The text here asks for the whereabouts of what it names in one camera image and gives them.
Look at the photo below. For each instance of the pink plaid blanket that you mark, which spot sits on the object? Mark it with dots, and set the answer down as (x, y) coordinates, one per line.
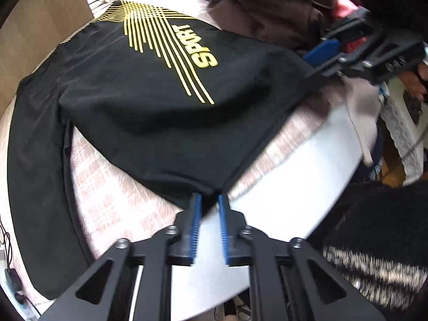
(110, 204)

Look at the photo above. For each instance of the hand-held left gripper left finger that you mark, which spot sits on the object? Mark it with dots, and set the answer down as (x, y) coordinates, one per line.
(195, 227)

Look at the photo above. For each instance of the light oak board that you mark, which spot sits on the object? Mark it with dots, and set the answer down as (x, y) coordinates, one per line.
(40, 23)

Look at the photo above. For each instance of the white lace cloth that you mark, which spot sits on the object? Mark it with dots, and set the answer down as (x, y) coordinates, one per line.
(401, 133)

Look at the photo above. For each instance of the person's right hand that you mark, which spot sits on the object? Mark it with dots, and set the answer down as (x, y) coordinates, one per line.
(418, 82)

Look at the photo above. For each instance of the red garment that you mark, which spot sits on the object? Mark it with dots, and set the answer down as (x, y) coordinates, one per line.
(344, 6)

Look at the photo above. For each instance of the beige cloth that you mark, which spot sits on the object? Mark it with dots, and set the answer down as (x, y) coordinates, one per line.
(361, 107)

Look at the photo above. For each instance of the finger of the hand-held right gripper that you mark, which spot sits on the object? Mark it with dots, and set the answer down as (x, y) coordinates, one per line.
(337, 68)
(322, 52)

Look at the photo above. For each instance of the brown garment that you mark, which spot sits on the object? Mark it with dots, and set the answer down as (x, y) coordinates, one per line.
(267, 6)

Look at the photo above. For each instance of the black fuzzy garment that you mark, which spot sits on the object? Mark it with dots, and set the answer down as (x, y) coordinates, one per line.
(374, 227)

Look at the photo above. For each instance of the white power strip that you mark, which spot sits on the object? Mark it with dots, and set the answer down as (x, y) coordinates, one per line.
(18, 302)

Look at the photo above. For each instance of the black shirt yellow print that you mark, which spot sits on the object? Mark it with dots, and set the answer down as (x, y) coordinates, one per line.
(133, 90)

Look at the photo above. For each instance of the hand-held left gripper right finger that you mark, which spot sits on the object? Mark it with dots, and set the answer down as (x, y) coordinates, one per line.
(224, 234)

